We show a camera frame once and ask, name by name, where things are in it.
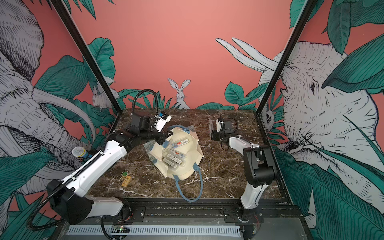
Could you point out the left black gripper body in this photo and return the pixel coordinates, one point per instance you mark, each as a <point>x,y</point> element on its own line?
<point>153,135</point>

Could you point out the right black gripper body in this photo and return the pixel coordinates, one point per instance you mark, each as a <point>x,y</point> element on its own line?
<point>218,135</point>

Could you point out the cream canvas tote bag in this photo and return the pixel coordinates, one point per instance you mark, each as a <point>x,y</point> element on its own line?
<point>192,151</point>

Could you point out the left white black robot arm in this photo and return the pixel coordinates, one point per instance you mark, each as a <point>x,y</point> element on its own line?
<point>69,197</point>

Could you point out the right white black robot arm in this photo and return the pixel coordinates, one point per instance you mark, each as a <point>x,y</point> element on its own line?
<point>259,166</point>

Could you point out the clear case red label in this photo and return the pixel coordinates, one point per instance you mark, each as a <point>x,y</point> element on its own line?
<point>179,143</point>

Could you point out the clear case blue parts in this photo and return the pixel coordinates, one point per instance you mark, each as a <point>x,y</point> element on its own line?
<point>172,164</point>

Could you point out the green round tag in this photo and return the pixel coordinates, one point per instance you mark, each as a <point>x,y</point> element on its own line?
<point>124,173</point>

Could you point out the small wooden tag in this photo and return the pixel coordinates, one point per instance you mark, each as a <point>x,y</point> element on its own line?
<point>126,181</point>

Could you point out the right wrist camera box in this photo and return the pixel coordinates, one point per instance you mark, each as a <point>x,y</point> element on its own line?
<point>225,126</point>

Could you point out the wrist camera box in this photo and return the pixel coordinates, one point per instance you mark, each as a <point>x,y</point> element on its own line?
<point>142,122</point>
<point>225,126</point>

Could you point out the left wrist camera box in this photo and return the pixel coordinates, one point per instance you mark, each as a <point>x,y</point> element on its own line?
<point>142,122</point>

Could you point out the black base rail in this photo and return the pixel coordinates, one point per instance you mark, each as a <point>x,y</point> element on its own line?
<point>136,210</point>

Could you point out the white vented cable duct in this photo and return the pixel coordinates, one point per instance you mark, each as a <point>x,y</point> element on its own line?
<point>158,230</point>

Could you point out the black left frame post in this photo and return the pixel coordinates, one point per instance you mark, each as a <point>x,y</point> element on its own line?
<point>63,13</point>

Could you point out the black frame post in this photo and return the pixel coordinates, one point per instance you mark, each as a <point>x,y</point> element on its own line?
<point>63,13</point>
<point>298,29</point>

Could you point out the black right frame post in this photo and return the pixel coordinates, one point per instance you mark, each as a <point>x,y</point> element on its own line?
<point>298,29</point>

